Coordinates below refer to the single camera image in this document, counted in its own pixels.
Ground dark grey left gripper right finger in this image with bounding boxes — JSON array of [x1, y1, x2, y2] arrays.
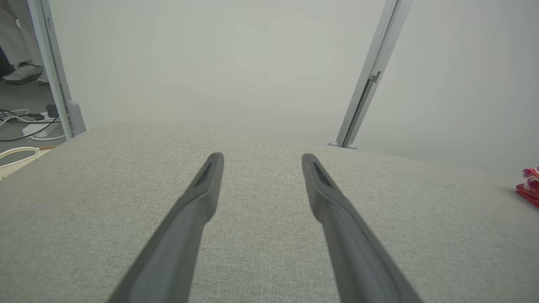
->
[[302, 154, 423, 303]]

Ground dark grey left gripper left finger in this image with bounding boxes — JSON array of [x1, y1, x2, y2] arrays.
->
[[107, 153, 224, 303]]

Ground red jersey with white sleeves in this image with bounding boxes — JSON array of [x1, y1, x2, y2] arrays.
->
[[515, 183, 539, 209]]

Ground red shorts with white stripes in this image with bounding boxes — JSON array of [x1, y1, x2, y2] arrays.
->
[[522, 166, 539, 188]]

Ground cream perforated laundry basket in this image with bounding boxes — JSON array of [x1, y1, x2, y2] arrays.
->
[[0, 145, 56, 180]]

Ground white sneaker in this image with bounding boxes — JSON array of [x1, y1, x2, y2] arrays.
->
[[2, 62, 43, 85]]

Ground person leg in white trousers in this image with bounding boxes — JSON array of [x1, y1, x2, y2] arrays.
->
[[0, 0, 43, 68]]

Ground grey metal partition post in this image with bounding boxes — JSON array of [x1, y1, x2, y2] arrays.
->
[[27, 0, 87, 140], [328, 0, 414, 150]]

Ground black floor cable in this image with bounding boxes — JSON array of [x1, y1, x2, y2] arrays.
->
[[0, 116, 60, 143]]

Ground white power strip with cables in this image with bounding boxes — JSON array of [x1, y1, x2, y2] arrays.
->
[[0, 109, 68, 142]]

